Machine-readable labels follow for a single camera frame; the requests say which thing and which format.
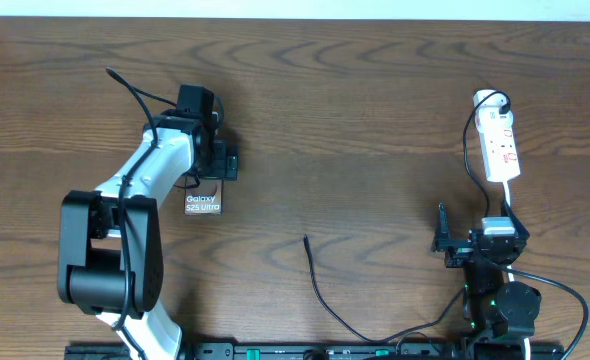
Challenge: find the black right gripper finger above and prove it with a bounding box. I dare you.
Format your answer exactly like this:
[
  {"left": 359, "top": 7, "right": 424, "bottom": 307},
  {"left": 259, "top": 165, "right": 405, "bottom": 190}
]
[
  {"left": 500, "top": 200, "right": 527, "bottom": 235},
  {"left": 435, "top": 203, "right": 450, "bottom": 241}
]

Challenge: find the black charger cable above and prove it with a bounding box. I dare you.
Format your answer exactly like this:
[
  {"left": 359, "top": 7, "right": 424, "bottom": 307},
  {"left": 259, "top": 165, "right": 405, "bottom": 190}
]
[{"left": 302, "top": 90, "right": 512, "bottom": 345}]

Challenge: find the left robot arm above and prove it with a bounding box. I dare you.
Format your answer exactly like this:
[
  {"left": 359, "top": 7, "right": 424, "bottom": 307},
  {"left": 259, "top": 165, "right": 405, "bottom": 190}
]
[{"left": 57, "top": 112, "right": 237, "bottom": 359}]

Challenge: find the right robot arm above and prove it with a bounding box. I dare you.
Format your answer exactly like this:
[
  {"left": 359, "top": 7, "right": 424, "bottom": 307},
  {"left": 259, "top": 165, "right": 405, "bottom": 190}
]
[{"left": 431, "top": 203, "right": 541, "bottom": 359}]

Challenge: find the white power strip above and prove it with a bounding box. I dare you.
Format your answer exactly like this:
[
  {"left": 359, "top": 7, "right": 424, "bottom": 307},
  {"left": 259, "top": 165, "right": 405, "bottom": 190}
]
[{"left": 473, "top": 89, "right": 520, "bottom": 183}]

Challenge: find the black right camera cable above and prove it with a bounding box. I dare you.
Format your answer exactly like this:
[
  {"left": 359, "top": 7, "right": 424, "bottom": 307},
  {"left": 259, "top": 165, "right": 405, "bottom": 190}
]
[{"left": 479, "top": 254, "right": 590, "bottom": 360}]

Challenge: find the white power strip cord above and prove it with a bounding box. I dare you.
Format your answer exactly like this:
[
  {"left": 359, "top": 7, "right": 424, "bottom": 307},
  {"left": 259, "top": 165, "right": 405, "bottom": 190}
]
[{"left": 502, "top": 180, "right": 532, "bottom": 360}]

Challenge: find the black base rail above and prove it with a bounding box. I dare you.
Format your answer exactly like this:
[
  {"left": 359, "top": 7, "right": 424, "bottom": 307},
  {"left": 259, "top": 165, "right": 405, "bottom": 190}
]
[{"left": 63, "top": 340, "right": 564, "bottom": 360}]

